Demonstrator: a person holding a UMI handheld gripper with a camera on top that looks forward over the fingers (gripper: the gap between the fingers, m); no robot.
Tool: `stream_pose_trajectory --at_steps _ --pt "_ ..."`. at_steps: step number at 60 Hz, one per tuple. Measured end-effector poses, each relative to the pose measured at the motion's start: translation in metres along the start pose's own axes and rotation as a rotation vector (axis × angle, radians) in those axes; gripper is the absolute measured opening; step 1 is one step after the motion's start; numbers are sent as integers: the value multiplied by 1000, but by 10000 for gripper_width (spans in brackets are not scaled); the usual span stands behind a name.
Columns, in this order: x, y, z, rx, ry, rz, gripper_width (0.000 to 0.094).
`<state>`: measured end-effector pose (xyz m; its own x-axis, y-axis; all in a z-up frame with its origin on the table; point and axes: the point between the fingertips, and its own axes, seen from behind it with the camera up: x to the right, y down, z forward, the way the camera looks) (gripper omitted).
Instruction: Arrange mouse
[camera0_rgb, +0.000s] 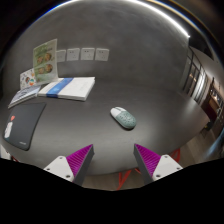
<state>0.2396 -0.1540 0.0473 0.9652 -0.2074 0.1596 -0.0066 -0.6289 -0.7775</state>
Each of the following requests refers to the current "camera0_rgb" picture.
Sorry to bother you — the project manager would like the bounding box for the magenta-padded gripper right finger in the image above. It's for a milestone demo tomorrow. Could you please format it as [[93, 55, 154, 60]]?
[[133, 143, 184, 185]]

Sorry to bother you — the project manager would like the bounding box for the grey striped book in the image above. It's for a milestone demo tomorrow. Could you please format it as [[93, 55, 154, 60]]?
[[7, 84, 42, 109]]

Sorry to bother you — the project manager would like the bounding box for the black-framed glass door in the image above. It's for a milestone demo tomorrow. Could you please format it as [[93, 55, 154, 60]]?
[[181, 46, 209, 106]]

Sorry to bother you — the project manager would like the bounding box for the white book with blue band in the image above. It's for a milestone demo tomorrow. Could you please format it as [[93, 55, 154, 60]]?
[[37, 76, 96, 102]]

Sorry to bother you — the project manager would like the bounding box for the white card with colourful stickers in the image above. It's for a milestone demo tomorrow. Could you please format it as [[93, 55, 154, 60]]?
[[19, 67, 37, 90]]

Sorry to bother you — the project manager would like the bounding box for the black printed mouse pad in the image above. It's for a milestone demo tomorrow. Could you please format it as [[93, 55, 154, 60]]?
[[2, 101, 47, 152]]

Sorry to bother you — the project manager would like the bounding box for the green menu sign stand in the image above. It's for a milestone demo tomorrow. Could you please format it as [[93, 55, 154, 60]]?
[[32, 38, 60, 85]]

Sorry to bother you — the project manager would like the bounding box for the red metal table frame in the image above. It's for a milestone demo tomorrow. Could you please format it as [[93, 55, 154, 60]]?
[[116, 148, 181, 191]]

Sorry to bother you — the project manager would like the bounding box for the white and green computer mouse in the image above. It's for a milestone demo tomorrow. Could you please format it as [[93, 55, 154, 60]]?
[[110, 106, 138, 131]]

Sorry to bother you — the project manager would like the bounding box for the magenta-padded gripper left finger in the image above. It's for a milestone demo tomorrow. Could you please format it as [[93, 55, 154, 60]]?
[[43, 143, 95, 187]]

